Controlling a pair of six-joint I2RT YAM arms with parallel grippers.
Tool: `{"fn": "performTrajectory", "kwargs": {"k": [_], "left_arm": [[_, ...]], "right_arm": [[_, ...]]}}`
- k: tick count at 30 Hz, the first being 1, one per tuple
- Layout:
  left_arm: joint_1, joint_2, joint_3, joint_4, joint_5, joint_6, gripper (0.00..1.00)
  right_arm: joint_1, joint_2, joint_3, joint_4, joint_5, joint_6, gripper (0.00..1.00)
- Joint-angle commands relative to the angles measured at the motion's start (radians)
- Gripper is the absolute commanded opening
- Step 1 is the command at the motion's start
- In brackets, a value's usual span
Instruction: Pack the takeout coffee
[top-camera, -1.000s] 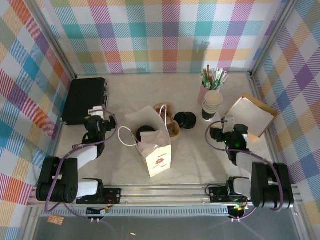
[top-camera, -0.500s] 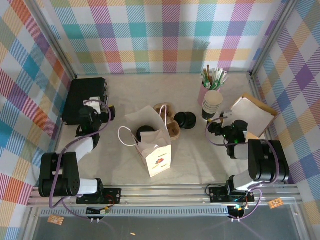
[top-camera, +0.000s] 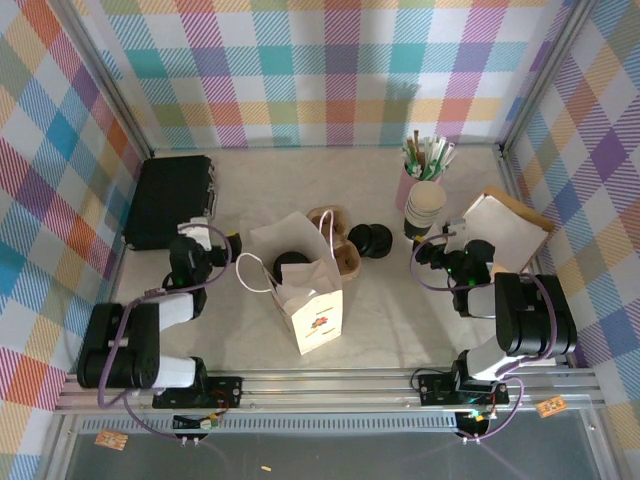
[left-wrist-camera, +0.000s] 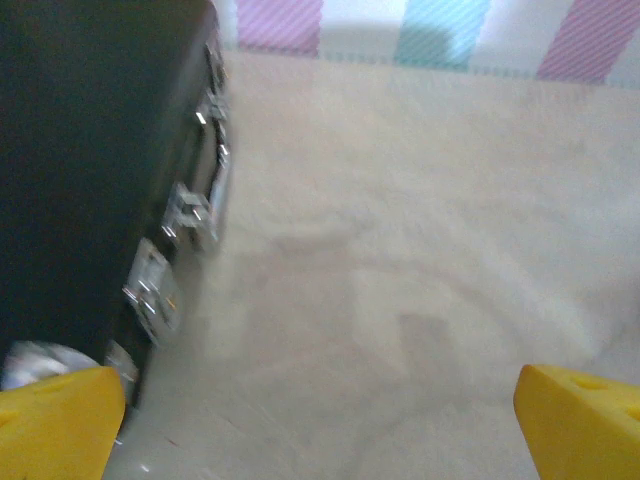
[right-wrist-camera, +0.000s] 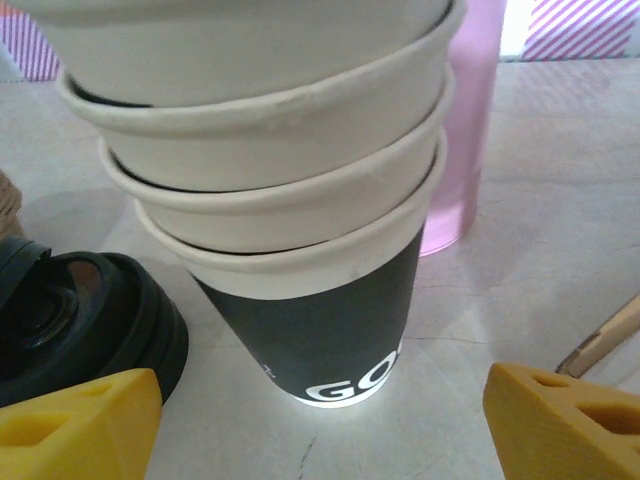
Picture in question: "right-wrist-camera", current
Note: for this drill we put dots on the stack of black lids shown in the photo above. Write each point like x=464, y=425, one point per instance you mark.
x=125, y=310

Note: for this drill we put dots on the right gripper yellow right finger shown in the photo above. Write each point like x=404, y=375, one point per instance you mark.
x=560, y=440

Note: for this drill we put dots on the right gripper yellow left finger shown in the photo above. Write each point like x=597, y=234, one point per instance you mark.
x=75, y=435

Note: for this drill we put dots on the stack of paper cups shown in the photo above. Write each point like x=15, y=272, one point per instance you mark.
x=300, y=325

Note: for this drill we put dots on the cardboard napkin tray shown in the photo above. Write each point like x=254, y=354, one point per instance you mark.
x=610, y=330

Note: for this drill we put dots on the brown cardboard cup carrier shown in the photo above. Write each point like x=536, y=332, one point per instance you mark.
x=7, y=200

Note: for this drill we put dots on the pink straw holder cup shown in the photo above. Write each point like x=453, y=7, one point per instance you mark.
x=465, y=150

